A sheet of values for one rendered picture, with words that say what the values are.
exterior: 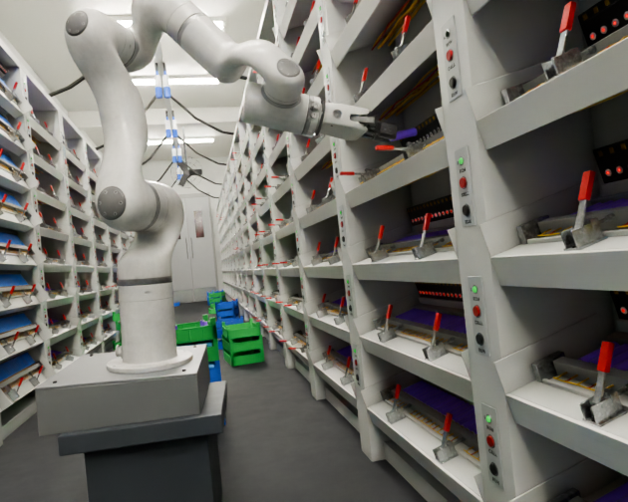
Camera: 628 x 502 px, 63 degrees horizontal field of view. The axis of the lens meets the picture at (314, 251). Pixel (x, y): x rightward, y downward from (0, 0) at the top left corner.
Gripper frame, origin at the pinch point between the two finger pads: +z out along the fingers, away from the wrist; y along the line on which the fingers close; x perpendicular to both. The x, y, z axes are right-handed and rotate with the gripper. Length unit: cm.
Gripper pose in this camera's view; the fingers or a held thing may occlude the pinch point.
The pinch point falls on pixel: (385, 132)
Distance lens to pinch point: 116.9
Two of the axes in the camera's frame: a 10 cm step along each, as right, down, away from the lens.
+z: 9.7, 1.6, 2.0
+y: -2.1, 0.4, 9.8
